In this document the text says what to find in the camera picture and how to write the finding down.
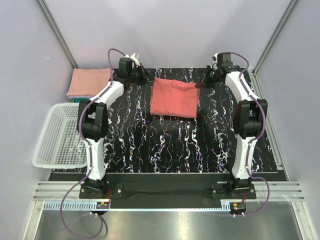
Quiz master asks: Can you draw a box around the folded pink t shirt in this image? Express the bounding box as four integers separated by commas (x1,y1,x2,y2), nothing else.
66,68,112,97

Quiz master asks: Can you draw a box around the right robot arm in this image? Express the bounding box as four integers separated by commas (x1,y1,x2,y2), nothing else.
195,52,268,199

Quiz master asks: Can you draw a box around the folded lilac t shirt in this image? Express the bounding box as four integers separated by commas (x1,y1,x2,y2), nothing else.
67,95,93,99

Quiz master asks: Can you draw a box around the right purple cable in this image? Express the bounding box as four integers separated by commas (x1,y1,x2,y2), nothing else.
228,51,271,217

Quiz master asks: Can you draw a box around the purple cable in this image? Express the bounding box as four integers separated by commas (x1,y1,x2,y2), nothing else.
59,47,131,237
228,51,271,217

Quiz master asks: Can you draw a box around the white plastic basket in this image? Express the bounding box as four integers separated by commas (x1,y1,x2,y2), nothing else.
32,102,87,169

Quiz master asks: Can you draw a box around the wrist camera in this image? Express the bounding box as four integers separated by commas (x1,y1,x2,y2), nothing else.
211,53,218,70
125,53,140,66

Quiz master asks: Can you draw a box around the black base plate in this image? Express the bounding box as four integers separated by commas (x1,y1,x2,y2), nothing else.
79,173,256,207

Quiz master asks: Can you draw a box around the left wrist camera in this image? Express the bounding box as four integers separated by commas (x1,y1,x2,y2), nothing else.
125,53,140,66

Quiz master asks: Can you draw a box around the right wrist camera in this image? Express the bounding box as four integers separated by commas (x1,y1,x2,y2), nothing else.
211,53,218,70

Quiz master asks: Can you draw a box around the red t shirt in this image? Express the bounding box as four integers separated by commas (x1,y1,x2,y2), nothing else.
150,78,200,119

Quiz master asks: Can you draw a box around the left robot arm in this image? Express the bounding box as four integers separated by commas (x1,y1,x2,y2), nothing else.
77,53,152,198

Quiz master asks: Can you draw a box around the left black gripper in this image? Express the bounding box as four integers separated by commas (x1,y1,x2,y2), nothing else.
128,63,155,87

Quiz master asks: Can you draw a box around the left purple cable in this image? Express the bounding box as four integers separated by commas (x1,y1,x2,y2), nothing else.
59,47,131,237

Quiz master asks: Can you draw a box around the white slotted cable duct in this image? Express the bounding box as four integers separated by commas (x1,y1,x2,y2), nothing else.
44,200,231,212

